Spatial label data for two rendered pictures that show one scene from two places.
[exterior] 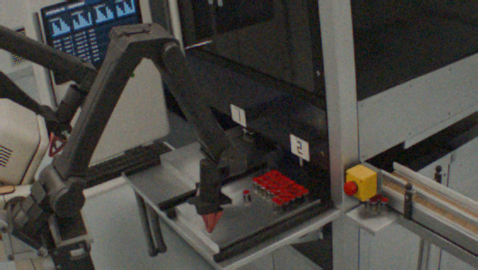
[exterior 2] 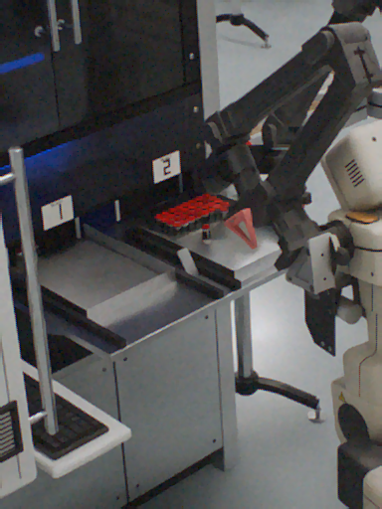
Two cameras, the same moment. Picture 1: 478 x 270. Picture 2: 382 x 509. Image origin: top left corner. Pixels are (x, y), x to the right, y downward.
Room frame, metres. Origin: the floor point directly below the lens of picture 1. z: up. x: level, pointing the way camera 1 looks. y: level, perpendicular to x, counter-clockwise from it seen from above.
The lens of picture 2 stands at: (2.09, 2.81, 2.38)
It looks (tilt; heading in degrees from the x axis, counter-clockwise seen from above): 28 degrees down; 258
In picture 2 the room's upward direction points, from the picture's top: 4 degrees counter-clockwise
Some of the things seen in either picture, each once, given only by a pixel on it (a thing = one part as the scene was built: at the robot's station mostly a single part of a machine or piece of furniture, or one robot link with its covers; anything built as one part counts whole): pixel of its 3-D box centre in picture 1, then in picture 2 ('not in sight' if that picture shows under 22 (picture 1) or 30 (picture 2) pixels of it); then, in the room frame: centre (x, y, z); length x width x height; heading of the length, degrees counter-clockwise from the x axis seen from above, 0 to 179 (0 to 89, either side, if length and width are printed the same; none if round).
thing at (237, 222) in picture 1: (247, 208); (225, 235); (1.44, 0.00, 0.90); 0.34 x 0.26 x 0.04; 119
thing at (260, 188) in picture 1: (271, 195); (201, 222); (1.48, -0.08, 0.90); 0.18 x 0.02 x 0.05; 29
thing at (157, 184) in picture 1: (230, 189); (161, 263); (1.61, 0.04, 0.87); 0.70 x 0.48 x 0.02; 29
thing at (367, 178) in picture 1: (363, 181); not in sight; (1.34, -0.33, 1.00); 0.08 x 0.07 x 0.07; 119
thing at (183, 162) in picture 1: (220, 155); (86, 270); (1.80, 0.06, 0.90); 0.34 x 0.26 x 0.04; 119
